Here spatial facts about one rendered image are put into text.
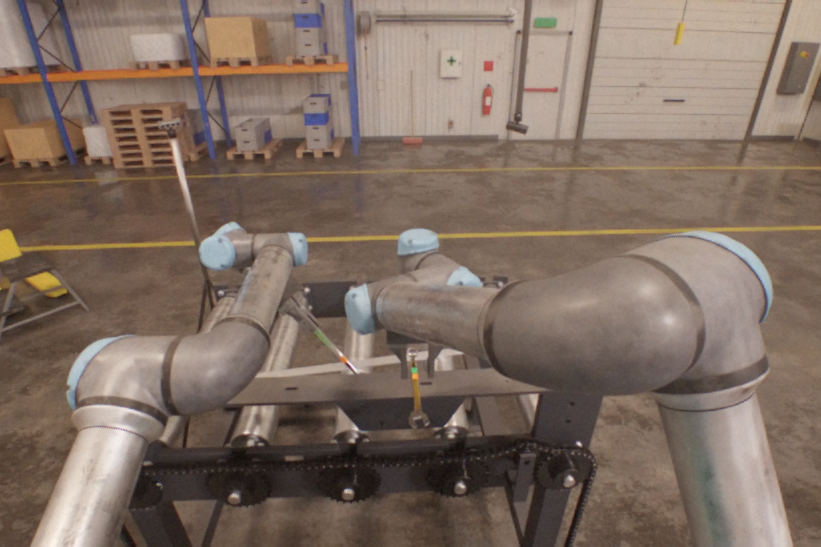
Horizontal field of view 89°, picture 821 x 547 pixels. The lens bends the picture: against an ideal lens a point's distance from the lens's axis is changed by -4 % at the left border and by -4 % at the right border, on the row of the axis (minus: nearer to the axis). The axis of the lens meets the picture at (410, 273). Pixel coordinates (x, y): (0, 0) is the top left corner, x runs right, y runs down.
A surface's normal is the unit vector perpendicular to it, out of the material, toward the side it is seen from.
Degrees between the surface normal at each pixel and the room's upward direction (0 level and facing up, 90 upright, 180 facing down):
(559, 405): 90
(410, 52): 90
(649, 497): 0
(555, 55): 90
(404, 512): 0
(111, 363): 23
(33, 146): 90
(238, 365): 71
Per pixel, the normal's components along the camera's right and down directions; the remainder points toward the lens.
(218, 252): 0.04, 0.14
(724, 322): 0.49, 0.12
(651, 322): -0.04, -0.18
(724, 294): 0.41, -0.22
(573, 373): -0.44, 0.50
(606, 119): 0.06, 0.47
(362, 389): 0.00, -0.88
